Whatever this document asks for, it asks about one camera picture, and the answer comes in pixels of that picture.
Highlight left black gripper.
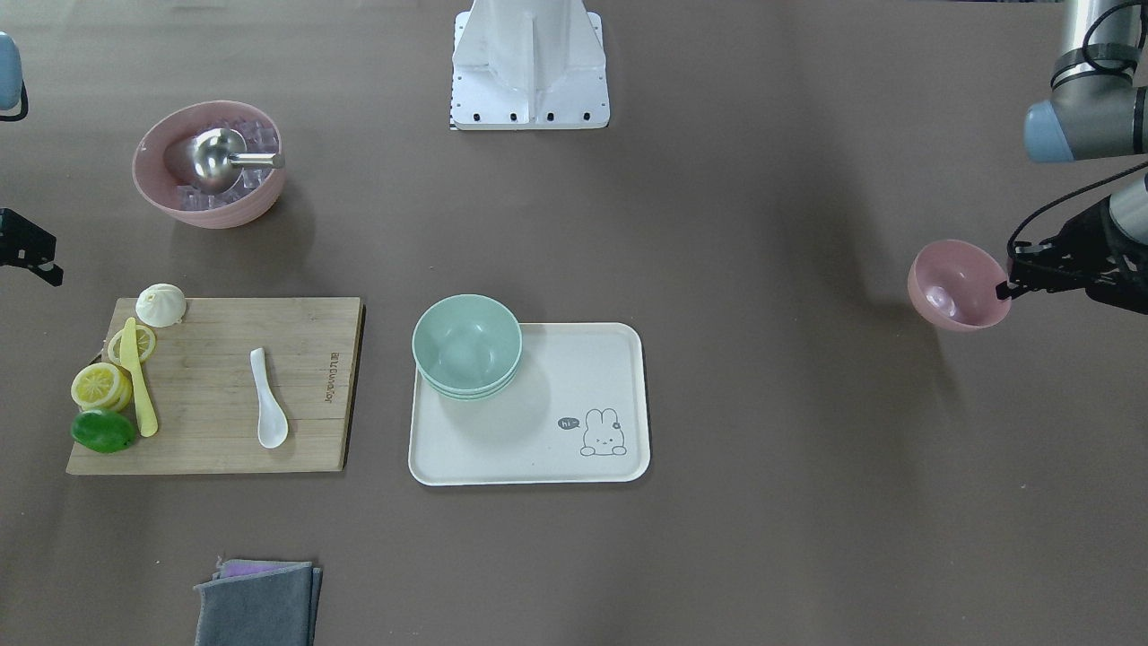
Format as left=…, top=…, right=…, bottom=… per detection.
left=996, top=197, right=1147, bottom=314

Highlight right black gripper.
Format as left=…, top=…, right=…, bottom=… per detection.
left=1, top=208, right=63, bottom=287

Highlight small pink bowl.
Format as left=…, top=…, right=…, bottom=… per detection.
left=907, top=239, right=1013, bottom=332

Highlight white ceramic spoon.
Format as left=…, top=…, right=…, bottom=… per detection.
left=249, top=347, right=290, bottom=450

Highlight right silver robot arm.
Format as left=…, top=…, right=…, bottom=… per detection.
left=1, top=32, right=63, bottom=287

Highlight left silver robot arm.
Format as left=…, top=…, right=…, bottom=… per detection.
left=996, top=1, right=1147, bottom=312

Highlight large pink ice bowl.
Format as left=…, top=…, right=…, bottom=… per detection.
left=132, top=100, right=286, bottom=229

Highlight green bowl stack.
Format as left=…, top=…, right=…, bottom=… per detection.
left=413, top=294, right=523, bottom=400

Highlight yellow plastic knife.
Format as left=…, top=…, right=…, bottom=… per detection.
left=118, top=318, right=160, bottom=438

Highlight white steamed bun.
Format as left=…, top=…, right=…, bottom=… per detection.
left=135, top=285, right=187, bottom=327

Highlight single lemon slice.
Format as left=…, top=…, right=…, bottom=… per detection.
left=106, top=322, right=157, bottom=365

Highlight stacked lemon slices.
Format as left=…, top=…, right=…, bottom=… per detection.
left=70, top=361, right=133, bottom=412

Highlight green lime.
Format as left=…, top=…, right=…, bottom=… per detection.
left=70, top=408, right=138, bottom=454

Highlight bamboo cutting board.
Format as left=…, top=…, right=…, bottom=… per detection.
left=65, top=297, right=364, bottom=476

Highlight metal ice scoop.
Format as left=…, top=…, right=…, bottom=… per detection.
left=186, top=127, right=284, bottom=195

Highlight purple cloth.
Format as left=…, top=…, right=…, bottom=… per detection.
left=214, top=559, right=313, bottom=579

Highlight grey folded cloth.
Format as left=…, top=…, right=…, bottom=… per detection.
left=195, top=565, right=323, bottom=645

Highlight cream rabbit tray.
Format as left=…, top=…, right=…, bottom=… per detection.
left=408, top=322, right=651, bottom=487

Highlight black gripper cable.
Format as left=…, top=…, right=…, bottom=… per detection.
left=1006, top=0, right=1148, bottom=260

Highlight white pedestal column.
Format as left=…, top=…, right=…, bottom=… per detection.
left=448, top=1, right=611, bottom=131

